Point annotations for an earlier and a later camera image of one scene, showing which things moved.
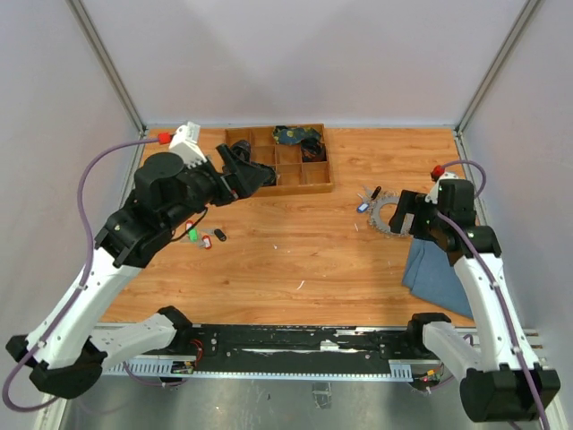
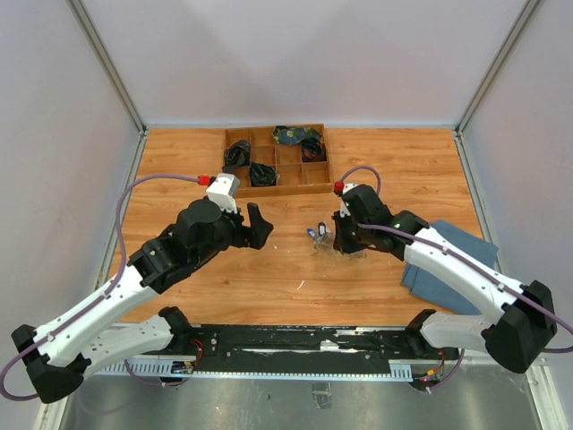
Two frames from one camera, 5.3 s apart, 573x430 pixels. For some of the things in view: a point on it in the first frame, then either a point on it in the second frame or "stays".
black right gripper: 412,202 to 342,244
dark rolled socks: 242,150 stays
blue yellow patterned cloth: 291,135 stays
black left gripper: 243,179 to 254,236
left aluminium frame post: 106,62 stays
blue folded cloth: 431,277 stays
